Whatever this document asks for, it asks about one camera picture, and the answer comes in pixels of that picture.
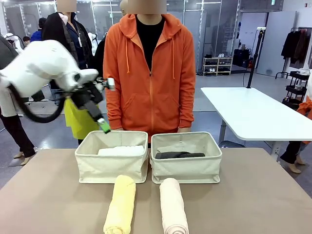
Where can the white folding table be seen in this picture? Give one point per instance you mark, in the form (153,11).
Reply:
(253,112)

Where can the person in black coat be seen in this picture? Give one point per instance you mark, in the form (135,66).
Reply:
(80,41)

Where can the person's right hand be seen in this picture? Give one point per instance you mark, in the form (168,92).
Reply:
(118,128)

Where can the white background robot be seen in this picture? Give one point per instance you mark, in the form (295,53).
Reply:
(12,37)

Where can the person in dark green jacket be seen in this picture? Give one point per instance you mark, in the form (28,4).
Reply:
(14,136)

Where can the cream fabric basket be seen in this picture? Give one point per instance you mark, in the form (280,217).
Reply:
(185,170)
(109,168)

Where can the seated person in orange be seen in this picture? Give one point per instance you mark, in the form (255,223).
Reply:
(292,151)

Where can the black utility cart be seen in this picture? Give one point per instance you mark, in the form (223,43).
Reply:
(296,85)

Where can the pink towel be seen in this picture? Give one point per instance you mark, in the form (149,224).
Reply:
(173,204)

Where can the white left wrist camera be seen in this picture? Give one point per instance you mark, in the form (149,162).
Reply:
(111,84)

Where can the person in orange hoodie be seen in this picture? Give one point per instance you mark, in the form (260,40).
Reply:
(146,80)

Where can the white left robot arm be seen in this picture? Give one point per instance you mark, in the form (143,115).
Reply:
(44,65)

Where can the white shoe rack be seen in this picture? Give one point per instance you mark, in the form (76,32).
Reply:
(217,65)

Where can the yellow towel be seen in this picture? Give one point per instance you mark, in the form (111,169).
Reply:
(122,202)

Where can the white towel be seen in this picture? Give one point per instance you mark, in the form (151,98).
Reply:
(122,151)

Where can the person's left hand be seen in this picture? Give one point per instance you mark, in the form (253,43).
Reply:
(184,130)

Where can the black tripod pole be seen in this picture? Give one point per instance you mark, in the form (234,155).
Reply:
(254,58)

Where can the clothes rack with dark garments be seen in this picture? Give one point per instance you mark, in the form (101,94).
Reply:
(296,46)

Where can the black suitcase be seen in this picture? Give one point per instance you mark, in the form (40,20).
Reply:
(241,57)

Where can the dark grey towel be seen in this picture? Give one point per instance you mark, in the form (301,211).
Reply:
(180,155)

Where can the seated person in varsity jacket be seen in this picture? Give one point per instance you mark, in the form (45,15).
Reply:
(26,39)

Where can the person in blue jacket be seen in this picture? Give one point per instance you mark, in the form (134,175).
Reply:
(39,30)

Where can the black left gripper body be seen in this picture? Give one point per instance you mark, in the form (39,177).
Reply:
(87,97)

